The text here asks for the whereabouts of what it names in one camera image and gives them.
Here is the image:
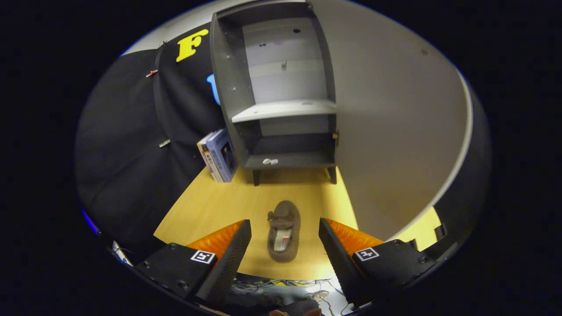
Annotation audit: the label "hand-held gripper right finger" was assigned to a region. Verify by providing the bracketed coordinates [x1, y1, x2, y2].
[318, 217, 440, 308]

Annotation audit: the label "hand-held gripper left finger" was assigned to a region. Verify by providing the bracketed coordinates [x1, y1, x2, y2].
[134, 219, 253, 308]

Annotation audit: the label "brown plush shoe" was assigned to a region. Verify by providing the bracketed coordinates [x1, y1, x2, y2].
[267, 200, 302, 263]

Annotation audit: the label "beige shoe cabinet door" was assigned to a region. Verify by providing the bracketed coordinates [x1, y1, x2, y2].
[307, 0, 475, 242]

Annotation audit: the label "grey shoe cabinet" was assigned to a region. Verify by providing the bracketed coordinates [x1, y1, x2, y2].
[209, 0, 339, 186]

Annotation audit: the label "black backdrop cloth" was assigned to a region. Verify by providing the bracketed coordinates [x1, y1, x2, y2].
[75, 24, 492, 264]

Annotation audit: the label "tangled thin cables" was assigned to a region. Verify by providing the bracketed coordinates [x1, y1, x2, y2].
[235, 277, 341, 304]

